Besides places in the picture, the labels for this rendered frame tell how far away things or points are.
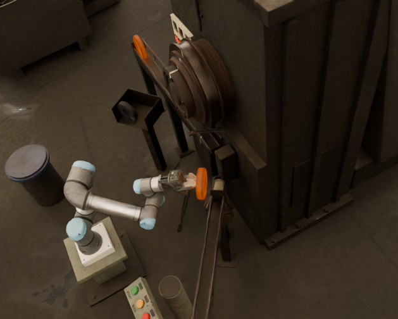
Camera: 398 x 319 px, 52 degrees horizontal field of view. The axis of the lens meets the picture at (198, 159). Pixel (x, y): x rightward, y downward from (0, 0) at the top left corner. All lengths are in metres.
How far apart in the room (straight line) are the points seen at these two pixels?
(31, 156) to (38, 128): 0.87
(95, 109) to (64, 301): 1.75
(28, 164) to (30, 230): 0.53
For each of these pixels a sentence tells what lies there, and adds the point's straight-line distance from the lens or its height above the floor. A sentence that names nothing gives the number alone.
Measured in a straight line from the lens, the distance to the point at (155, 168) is 3.26.
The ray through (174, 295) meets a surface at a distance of 2.21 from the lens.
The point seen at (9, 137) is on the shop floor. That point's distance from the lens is 4.08.
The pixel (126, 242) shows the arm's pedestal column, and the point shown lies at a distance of 2.98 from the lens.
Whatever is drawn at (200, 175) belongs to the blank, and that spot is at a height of 0.98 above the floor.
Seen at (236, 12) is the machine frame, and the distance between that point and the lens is 1.67.
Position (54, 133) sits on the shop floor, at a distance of 3.87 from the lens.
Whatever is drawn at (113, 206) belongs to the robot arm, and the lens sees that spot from 2.09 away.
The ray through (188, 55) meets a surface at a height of 1.34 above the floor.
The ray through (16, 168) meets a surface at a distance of 3.16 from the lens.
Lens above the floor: 2.56
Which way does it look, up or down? 52 degrees down
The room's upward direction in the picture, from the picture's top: 13 degrees counter-clockwise
